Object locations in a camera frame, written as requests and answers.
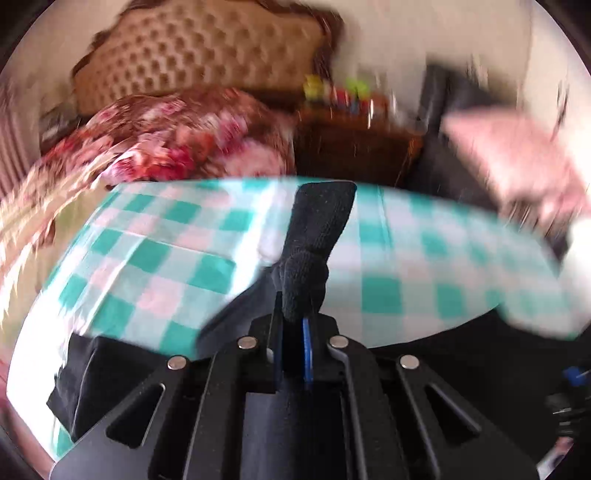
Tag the beige tufted headboard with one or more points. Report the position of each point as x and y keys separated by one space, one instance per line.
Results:
x=266 y=48

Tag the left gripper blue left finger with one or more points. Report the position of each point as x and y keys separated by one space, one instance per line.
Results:
x=277 y=339

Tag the red floral quilt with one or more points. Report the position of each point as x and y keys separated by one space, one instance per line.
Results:
x=199 y=133

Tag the black leather chair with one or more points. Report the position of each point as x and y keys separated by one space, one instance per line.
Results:
x=437 y=171

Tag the dark wooden nightstand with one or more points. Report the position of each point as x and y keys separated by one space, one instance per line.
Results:
x=331 y=144

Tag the items on nightstand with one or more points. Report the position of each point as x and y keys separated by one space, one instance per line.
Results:
x=358 y=96

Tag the green white checkered bedsheet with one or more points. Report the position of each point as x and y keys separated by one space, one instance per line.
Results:
x=184 y=258

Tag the pink floral pillow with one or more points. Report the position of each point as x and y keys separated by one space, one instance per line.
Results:
x=518 y=164

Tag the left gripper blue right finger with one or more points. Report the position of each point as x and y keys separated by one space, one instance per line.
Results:
x=308 y=353

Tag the black pants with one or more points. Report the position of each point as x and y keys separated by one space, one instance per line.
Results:
x=309 y=258

